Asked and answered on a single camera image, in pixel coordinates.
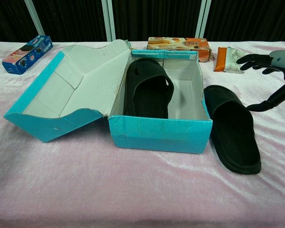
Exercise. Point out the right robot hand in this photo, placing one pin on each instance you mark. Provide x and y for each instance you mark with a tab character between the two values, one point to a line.
279	60

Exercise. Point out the black rubber slipper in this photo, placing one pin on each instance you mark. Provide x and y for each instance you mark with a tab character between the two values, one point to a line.
235	137
147	95

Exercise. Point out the orange biscuit box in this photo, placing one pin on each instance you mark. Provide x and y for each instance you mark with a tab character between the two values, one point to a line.
180	45

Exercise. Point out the teal cardboard shoe box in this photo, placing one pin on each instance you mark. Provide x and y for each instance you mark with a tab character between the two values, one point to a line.
156	135

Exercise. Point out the blue cookie box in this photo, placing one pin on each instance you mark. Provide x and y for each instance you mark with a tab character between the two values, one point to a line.
26	57

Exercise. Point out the orange white snack packet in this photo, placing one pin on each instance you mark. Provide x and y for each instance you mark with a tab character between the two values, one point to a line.
225	59

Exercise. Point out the black curtain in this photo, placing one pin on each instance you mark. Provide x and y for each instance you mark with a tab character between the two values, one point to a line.
73	19

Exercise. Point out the pink velvet tablecloth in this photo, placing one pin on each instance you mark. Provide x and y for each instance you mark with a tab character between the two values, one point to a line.
109	185

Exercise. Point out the white aluminium frame post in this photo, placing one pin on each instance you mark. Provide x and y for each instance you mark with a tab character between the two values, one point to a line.
203	17
34	17
108	19

